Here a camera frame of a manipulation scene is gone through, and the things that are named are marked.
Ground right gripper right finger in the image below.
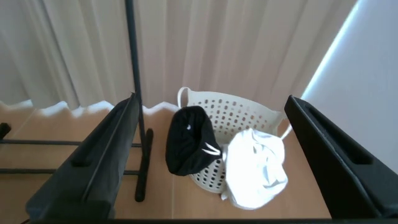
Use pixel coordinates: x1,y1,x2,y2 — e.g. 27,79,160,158
284,95,398,220

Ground black clothes rack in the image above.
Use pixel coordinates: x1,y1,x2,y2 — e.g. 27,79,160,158
0,0,154,203

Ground white laundry basket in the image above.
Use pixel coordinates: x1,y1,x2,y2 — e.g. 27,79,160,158
177,86,293,194

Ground white garment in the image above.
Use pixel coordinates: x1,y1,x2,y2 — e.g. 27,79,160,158
220,128,289,211

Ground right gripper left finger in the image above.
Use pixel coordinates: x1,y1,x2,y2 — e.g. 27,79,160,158
25,92,141,221

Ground beige curtain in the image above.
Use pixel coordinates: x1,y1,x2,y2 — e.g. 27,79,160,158
0,0,358,113

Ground black shorts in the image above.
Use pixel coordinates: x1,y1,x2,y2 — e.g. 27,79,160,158
164,105,223,177

